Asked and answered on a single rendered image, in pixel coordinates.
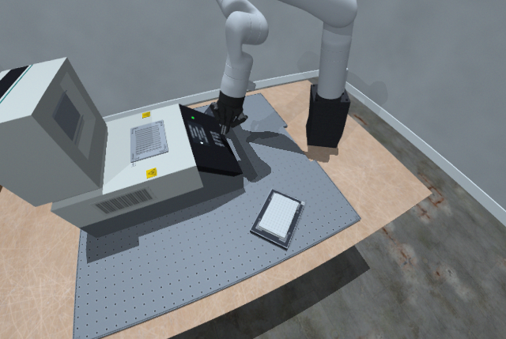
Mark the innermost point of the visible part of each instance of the white lab instrument with lid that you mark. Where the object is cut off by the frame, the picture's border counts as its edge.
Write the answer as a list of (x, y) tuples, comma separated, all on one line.
[(135, 169)]

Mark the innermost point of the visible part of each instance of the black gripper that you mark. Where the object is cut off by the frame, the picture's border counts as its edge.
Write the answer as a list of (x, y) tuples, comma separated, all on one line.
[(226, 114)]

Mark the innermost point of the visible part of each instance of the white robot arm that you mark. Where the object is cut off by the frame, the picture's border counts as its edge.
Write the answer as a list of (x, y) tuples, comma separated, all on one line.
[(252, 28)]

